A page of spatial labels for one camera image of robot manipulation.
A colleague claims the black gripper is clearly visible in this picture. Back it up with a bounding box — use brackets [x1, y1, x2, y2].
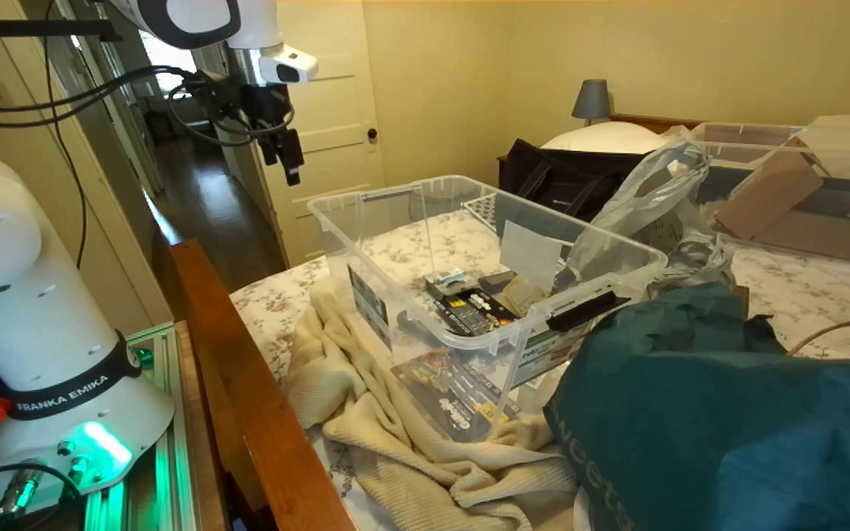
[243, 81, 311, 187]

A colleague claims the striped robot base platform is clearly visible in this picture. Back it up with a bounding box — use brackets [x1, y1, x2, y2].
[76, 320, 204, 531]

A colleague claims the clear plastic storage box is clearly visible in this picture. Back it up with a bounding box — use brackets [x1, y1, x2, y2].
[306, 171, 669, 443]

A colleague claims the brown cardboard box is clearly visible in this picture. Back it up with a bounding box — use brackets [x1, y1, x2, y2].
[711, 143, 850, 270]

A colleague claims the white panel door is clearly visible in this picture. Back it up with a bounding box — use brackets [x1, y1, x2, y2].
[272, 0, 389, 264]

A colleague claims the wooden bed footboard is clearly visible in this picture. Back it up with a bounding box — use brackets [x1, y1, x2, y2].
[163, 239, 358, 531]

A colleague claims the grey paper envelope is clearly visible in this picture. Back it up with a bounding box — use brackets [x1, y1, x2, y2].
[495, 217, 573, 298]

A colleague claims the black bag with white stitching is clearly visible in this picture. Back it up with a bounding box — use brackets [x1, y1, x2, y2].
[495, 134, 647, 226]

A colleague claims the grey table lamp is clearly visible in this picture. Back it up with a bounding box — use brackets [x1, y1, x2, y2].
[570, 75, 618, 127]

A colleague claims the cream knit blanket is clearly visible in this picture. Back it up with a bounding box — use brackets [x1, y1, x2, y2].
[278, 269, 587, 531]

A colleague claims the grey plastic bag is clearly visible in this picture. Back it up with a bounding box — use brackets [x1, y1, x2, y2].
[564, 137, 715, 286]

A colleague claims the clear plastic wrapped item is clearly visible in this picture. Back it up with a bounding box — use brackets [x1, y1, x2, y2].
[652, 226, 743, 294]

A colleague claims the clear plastic bin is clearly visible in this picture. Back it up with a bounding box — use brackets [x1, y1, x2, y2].
[687, 117, 809, 171]

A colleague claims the teal fabric bag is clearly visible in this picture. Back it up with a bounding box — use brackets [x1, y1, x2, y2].
[541, 276, 850, 531]

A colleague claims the floral bed sheet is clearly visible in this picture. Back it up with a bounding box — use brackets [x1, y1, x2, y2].
[227, 199, 850, 531]

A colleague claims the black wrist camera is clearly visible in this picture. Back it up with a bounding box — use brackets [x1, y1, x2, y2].
[197, 78, 260, 140]

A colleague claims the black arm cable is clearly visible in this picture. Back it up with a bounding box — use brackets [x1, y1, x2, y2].
[0, 62, 201, 133]

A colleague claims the black cable support rod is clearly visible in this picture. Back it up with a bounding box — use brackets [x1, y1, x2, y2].
[0, 18, 123, 58]

